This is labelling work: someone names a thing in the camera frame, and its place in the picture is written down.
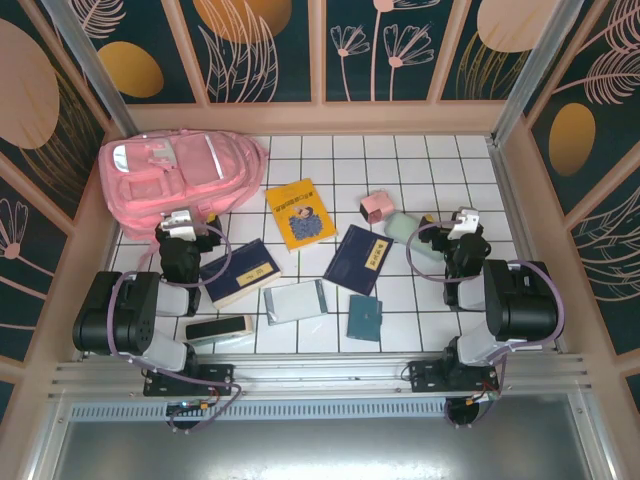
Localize green pencil case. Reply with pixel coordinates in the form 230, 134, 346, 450
384, 211, 449, 262

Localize small pink box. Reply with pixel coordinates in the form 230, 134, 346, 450
359, 188, 395, 224

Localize thick navy book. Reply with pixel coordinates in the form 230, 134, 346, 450
198, 238, 282, 310

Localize pink backpack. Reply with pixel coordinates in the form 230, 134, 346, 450
98, 128, 270, 274

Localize thin navy book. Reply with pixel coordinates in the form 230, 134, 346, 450
322, 224, 395, 296

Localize black and cream case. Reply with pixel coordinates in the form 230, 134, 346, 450
184, 315, 255, 348

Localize yellow book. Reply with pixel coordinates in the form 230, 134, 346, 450
264, 177, 339, 254

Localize small teal notebook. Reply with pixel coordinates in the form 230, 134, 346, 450
347, 294, 384, 343

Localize small circuit board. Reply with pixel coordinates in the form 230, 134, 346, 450
166, 398, 214, 415
464, 389, 501, 407

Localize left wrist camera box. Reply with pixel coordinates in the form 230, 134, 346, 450
160, 208, 207, 242

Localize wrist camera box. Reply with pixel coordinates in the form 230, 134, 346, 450
160, 208, 207, 242
448, 207, 481, 241

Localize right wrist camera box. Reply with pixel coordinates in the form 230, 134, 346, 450
448, 207, 481, 241

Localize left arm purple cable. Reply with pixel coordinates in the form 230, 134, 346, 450
107, 222, 242, 434

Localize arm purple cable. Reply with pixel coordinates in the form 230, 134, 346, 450
107, 222, 242, 434
405, 222, 567, 430

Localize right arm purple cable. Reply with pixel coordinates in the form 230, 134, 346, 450
405, 222, 567, 430

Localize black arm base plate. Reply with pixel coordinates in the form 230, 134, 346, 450
143, 363, 236, 397
407, 358, 501, 396

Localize aluminium rail frame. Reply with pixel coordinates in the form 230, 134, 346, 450
47, 351, 596, 401

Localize aluminium corner post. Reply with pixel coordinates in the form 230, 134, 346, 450
489, 0, 586, 146
42, 0, 147, 151

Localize grey slotted cable duct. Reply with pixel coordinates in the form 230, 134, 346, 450
69, 402, 451, 422

